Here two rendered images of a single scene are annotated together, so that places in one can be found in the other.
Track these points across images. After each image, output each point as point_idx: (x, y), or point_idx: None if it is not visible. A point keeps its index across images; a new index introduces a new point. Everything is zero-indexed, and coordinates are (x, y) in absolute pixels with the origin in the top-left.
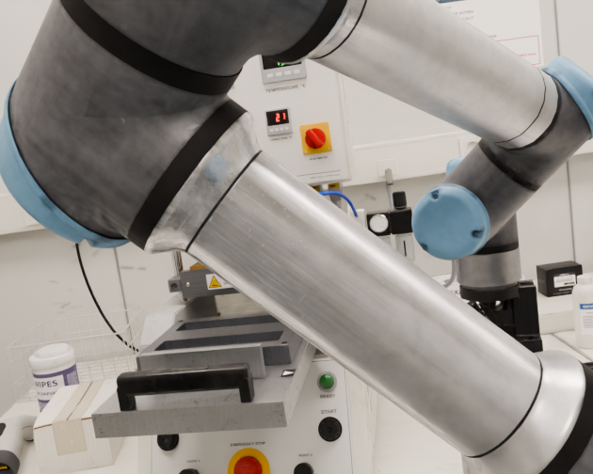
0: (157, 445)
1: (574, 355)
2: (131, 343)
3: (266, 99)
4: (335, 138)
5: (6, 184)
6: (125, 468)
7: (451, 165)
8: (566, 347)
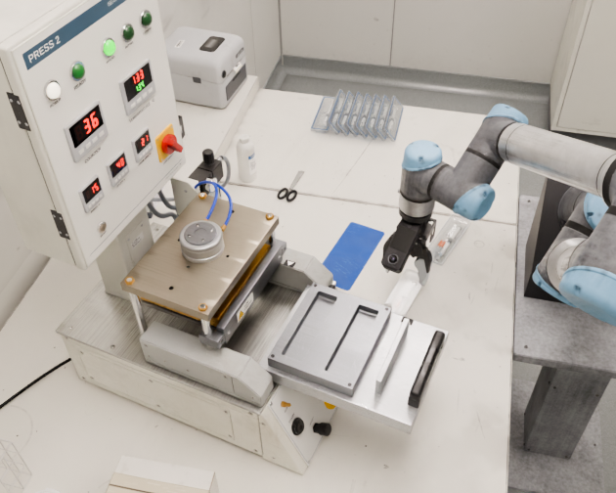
0: (294, 435)
1: (257, 191)
2: None
3: (130, 129)
4: (176, 134)
5: None
6: (234, 483)
7: (426, 162)
8: (241, 187)
